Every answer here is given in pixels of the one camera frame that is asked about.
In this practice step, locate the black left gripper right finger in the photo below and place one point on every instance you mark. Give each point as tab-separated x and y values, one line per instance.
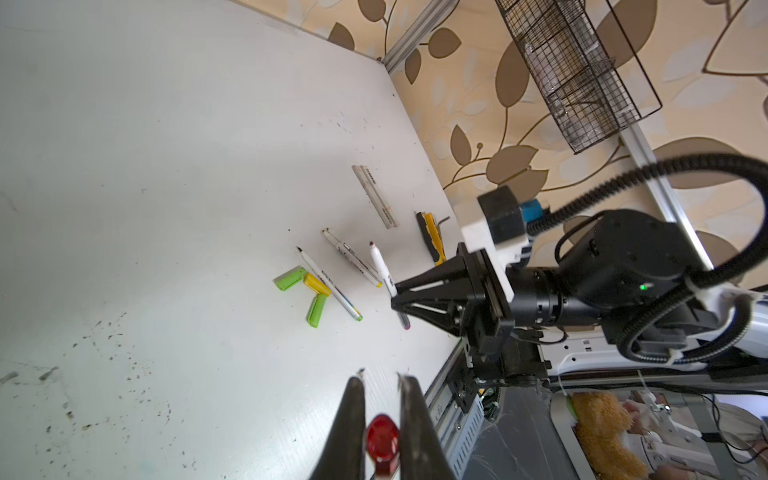
421	455

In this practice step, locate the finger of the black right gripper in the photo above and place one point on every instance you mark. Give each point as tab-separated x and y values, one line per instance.
445	315
448	279

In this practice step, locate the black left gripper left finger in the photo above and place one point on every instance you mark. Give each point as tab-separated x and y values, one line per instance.
343	454

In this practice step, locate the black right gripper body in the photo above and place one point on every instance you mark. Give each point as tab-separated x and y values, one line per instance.
515	316

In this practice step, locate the red pen cap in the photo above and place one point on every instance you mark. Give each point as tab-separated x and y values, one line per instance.
382	446

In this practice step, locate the white marker green end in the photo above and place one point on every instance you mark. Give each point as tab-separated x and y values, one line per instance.
338	295

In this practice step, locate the green pen cap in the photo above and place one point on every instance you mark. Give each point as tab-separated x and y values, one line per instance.
289	278
316	309

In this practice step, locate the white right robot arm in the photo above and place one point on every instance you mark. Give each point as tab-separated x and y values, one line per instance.
642	273

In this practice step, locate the yellow pen cap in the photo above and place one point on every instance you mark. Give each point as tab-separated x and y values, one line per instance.
316	285

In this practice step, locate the yellow black pliers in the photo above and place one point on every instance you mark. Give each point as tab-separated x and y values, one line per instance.
431	235

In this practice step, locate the white marker yellow end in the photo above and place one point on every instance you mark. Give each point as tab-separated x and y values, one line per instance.
357	262

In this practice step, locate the plush toy outside cell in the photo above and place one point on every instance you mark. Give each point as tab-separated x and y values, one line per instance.
602	422

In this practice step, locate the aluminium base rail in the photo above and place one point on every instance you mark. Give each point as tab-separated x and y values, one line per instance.
456	410

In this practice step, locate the black wire basket right wall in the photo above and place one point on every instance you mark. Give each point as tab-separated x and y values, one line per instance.
583	57

